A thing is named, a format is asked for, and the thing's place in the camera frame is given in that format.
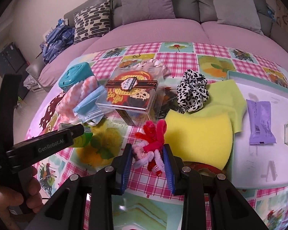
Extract blue cloth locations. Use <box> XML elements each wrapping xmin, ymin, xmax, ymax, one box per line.
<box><xmin>266</xmin><ymin>5</ymin><xmax>276</xmax><ymax>20</ymax></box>

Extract black and white leopard scrunchie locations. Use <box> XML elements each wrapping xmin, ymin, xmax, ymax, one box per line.
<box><xmin>176</xmin><ymin>69</ymin><xmax>210</xmax><ymax>113</ymax></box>

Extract yellow sponge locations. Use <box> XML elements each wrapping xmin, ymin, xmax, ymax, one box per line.
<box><xmin>163</xmin><ymin>110</ymin><xmax>234</xmax><ymax>169</ymax></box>

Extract red yellow snack packet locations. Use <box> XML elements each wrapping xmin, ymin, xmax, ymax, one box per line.
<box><xmin>95</xmin><ymin>67</ymin><xmax>165</xmax><ymax>126</ymax></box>

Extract purple tissue packet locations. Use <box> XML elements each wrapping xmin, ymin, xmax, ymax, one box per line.
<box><xmin>246</xmin><ymin>99</ymin><xmax>277</xmax><ymax>145</ymax></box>

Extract purple cushion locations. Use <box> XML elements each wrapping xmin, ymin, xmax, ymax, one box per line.
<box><xmin>120</xmin><ymin>0</ymin><xmax>177</xmax><ymax>25</ymax></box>

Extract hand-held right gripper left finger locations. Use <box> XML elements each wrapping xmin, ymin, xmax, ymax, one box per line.
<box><xmin>26</xmin><ymin>144</ymin><xmax>133</xmax><ymax>230</ymax></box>

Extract grey cushion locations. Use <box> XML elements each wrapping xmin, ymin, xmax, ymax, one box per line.
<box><xmin>206</xmin><ymin>0</ymin><xmax>264</xmax><ymax>35</ymax></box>

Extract grey patterned cloth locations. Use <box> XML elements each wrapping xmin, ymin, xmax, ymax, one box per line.
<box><xmin>23</xmin><ymin>74</ymin><xmax>42</xmax><ymax>94</ymax></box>

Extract yellow-green cloth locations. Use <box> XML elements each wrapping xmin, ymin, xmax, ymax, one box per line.
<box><xmin>190</xmin><ymin>79</ymin><xmax>247</xmax><ymax>133</ymax></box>

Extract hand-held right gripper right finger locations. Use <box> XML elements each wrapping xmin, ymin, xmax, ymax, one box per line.
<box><xmin>162</xmin><ymin>144</ymin><xmax>270</xmax><ymax>230</ymax></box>

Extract pink checked fruit tablecloth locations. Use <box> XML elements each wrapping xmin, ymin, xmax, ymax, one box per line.
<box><xmin>36</xmin><ymin>42</ymin><xmax>288</xmax><ymax>230</ymax></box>

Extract pink cartoon printed table cover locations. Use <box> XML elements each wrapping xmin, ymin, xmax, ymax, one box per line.
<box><xmin>26</xmin><ymin>81</ymin><xmax>63</xmax><ymax>144</ymax></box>

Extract pile of blue clothes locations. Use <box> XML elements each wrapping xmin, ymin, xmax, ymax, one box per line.
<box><xmin>40</xmin><ymin>19</ymin><xmax>75</xmax><ymax>64</ymax></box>

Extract red and pink pipe cleaners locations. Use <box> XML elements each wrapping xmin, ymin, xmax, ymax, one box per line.
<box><xmin>132</xmin><ymin>120</ymin><xmax>168</xmax><ymax>176</ymax></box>

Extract grey sofa with purple cover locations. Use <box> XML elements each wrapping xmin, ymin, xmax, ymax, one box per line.
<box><xmin>26</xmin><ymin>0</ymin><xmax>288</xmax><ymax>94</ymax></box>

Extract dark cabinet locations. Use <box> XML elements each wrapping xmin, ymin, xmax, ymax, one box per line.
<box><xmin>0</xmin><ymin>42</ymin><xmax>28</xmax><ymax>77</ymax></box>

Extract pink and white striped cloth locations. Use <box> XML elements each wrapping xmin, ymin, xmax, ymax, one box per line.
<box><xmin>56</xmin><ymin>75</ymin><xmax>99</xmax><ymax>121</ymax></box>

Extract black and cream patterned cushion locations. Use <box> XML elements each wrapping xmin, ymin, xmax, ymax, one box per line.
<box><xmin>73</xmin><ymin>0</ymin><xmax>112</xmax><ymax>44</ymax></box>

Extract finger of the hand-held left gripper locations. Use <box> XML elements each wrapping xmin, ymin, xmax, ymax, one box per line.
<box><xmin>60</xmin><ymin>124</ymin><xmax>85</xmax><ymax>146</ymax></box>

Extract blue face mask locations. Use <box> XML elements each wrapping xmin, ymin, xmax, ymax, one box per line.
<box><xmin>73</xmin><ymin>86</ymin><xmax>108</xmax><ymax>126</ymax></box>

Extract person's left hand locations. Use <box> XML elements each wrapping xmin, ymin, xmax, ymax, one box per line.
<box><xmin>0</xmin><ymin>166</ymin><xmax>43</xmax><ymax>218</ymax></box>

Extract teal tin box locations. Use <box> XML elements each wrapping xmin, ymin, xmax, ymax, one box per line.
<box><xmin>58</xmin><ymin>62</ymin><xmax>94</xmax><ymax>93</ymax></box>

